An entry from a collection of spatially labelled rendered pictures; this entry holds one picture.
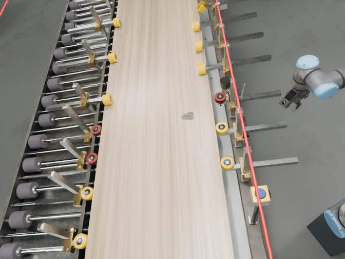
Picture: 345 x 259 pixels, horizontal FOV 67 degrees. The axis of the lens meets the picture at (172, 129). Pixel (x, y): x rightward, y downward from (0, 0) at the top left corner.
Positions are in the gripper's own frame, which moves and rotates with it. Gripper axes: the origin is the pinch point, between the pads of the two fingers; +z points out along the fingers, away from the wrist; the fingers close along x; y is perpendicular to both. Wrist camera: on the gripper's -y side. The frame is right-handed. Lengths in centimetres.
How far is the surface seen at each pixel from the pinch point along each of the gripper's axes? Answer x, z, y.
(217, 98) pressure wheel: 40.8, 14.0, -21.7
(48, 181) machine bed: 71, 33, -157
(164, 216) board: -7, 14, -93
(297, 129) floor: 19, 105, 53
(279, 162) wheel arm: -16.3, 20.8, -18.9
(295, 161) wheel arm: -21.2, 20.8, -11.0
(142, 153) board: 36, 15, -85
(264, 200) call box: -35, -18, -51
